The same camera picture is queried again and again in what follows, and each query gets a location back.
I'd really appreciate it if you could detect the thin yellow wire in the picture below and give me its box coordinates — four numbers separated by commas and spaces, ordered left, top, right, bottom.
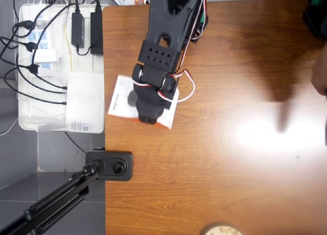
63, 25, 74, 72

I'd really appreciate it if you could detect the black perforated arm base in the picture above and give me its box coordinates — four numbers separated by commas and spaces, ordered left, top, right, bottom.
302, 0, 327, 40

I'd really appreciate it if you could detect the white plastic tray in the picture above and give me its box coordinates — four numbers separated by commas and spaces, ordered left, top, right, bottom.
18, 4, 110, 131

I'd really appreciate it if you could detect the black power adapter brick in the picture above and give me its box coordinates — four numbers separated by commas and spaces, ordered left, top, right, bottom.
71, 12, 86, 48
90, 12, 104, 55

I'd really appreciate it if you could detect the white router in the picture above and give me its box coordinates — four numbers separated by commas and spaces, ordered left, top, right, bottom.
65, 71, 105, 134

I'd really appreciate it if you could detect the black desk clamp base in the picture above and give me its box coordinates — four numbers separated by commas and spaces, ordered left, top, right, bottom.
85, 149, 134, 181

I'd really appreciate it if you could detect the white plug charger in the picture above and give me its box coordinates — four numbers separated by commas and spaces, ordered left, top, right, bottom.
33, 49, 59, 64

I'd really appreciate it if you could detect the orange white mouse box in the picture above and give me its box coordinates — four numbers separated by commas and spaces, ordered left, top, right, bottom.
107, 75, 180, 130

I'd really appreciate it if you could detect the round wooden coaster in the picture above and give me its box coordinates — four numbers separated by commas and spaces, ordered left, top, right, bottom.
202, 222, 243, 235

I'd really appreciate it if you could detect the white power strip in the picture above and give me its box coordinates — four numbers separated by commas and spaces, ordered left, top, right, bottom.
21, 9, 60, 76

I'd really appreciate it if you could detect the person's hand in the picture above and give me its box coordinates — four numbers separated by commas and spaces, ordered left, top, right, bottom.
312, 43, 327, 97

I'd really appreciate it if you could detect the red white servo cable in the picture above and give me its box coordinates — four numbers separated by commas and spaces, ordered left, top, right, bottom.
132, 0, 209, 103

